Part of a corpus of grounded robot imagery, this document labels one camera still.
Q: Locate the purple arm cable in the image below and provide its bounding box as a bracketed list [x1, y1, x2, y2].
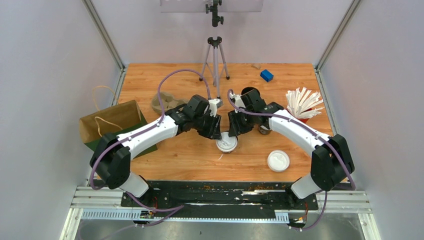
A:
[76, 68, 213, 240]
[226, 89, 357, 232]

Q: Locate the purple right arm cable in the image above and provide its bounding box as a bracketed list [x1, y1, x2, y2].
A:
[226, 89, 357, 232]

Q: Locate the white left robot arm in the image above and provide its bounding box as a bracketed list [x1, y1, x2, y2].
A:
[89, 94, 223, 207]

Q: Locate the red straw holder cup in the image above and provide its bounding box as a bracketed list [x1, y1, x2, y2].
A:
[297, 117, 310, 124]

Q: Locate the white wrapped straws bundle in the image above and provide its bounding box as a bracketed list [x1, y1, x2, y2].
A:
[285, 87, 325, 120]

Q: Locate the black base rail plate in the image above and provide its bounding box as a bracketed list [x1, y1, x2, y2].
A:
[71, 179, 372, 223]

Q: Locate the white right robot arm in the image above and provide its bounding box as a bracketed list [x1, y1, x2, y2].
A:
[227, 87, 356, 209]

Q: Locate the small tan block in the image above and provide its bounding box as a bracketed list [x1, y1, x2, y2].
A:
[251, 63, 261, 70]

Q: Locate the grey pulp cup carrier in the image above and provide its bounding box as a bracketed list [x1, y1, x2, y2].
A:
[150, 91, 189, 115]

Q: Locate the blue small block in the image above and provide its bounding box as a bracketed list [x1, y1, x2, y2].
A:
[260, 69, 274, 83]

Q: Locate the white plastic lid stack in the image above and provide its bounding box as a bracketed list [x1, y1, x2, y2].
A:
[267, 150, 290, 173]

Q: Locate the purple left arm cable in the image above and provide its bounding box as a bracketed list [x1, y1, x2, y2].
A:
[76, 68, 213, 240]

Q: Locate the grey camera tripod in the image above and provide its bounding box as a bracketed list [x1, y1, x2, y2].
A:
[199, 0, 230, 99]

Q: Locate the brown coffee cup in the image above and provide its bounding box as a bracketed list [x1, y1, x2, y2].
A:
[219, 148, 235, 154]
[258, 125, 271, 135]

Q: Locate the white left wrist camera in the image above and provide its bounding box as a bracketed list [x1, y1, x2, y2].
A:
[208, 98, 223, 117]

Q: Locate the black paper cup stack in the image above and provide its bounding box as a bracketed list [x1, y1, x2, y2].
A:
[241, 86, 259, 95]

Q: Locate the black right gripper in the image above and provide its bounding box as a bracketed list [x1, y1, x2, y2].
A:
[228, 107, 256, 137]

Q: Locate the green paper bag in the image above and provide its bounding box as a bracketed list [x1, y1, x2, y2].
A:
[79, 100, 147, 151]

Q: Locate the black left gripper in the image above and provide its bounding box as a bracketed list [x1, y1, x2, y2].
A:
[193, 111, 224, 141]

